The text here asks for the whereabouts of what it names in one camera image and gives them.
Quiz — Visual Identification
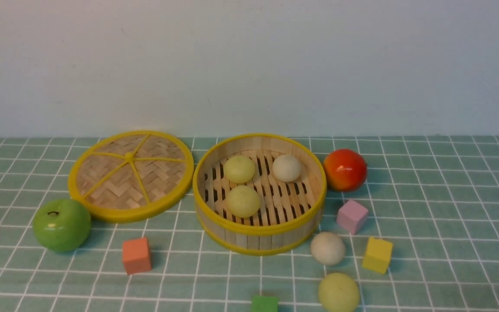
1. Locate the yellow bun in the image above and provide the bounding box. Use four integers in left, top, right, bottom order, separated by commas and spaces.
225, 185, 261, 218
223, 155, 256, 184
318, 272, 360, 312

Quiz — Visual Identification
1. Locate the white bun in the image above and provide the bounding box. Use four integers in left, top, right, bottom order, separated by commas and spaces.
272, 154, 303, 182
310, 231, 346, 266

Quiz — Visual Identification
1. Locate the bamboo steamer tray yellow rim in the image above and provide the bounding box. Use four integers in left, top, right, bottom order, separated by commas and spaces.
192, 133, 327, 256

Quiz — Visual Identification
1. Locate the woven bamboo steamer lid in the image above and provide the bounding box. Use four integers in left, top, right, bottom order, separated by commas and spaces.
68, 130, 195, 223

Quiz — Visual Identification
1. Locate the red orange tomato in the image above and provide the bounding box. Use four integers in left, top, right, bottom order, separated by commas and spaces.
323, 149, 368, 192

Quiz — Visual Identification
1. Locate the pink cube block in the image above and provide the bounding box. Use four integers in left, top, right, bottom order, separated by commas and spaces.
336, 200, 369, 235

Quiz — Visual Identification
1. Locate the green cube block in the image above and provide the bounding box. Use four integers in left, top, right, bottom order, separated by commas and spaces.
251, 296, 279, 312

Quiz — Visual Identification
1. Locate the orange cube block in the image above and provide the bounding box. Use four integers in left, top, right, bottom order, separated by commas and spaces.
122, 237, 152, 275

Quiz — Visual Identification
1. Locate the yellow cube block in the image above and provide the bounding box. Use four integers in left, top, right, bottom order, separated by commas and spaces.
362, 237, 394, 274

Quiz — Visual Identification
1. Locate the green apple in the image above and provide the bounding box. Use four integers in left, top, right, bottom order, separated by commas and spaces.
32, 198, 91, 253

